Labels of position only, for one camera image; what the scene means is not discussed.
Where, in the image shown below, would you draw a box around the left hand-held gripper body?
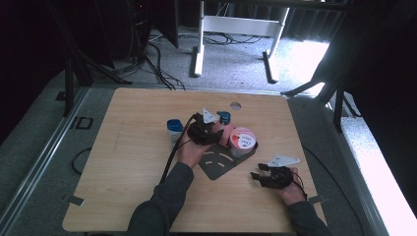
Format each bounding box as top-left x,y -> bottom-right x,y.
186,107 -> 226,148

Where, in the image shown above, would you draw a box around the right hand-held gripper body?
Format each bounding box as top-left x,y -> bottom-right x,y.
259,153 -> 301,191

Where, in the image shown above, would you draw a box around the pink bottle with blue cap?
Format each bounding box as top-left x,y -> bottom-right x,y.
215,110 -> 236,148

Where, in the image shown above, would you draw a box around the pink-lidded round jar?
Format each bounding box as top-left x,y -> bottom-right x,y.
228,127 -> 258,159

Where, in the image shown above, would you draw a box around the white bottle with blue cap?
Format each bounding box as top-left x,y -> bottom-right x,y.
166,118 -> 185,150

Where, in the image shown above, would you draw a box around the black fan-shaped slotted rack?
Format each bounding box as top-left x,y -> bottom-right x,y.
197,139 -> 260,182

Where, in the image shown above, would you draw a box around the person's right hand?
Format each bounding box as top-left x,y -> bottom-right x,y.
274,166 -> 308,207

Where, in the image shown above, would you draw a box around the person's left hand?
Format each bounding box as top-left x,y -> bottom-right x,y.
176,121 -> 228,170

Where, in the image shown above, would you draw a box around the grey tape strip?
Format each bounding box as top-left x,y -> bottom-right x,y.
307,194 -> 329,206
61,194 -> 86,207

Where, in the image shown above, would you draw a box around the black metal stand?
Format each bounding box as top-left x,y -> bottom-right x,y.
45,0 -> 133,118
280,30 -> 363,134

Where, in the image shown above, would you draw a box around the dark cabinet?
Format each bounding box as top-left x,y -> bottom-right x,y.
97,0 -> 180,61

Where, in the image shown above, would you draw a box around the right hand-held gripper cable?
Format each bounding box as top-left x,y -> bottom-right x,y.
290,170 -> 310,202

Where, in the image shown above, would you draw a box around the hand-held gripper cable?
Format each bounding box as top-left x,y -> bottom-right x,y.
290,170 -> 310,202
158,112 -> 202,185

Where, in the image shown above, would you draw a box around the left hand-held gripper cable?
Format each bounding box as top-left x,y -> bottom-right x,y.
158,112 -> 202,185

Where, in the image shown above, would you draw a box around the black floor cable bundle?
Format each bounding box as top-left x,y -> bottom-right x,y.
144,30 -> 187,91

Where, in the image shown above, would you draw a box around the metal floor rail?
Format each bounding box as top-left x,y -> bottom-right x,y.
323,97 -> 391,236
0,87 -> 90,228

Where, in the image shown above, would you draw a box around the tangled thin black cables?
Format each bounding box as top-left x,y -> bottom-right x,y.
203,30 -> 265,46

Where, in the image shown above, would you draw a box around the white desk frame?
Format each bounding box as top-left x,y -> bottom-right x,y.
189,0 -> 291,85

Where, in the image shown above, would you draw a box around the black rectangular floor bracket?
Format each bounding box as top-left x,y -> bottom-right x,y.
75,115 -> 94,131

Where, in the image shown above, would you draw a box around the black looped floor cable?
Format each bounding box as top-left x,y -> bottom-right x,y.
71,147 -> 93,176

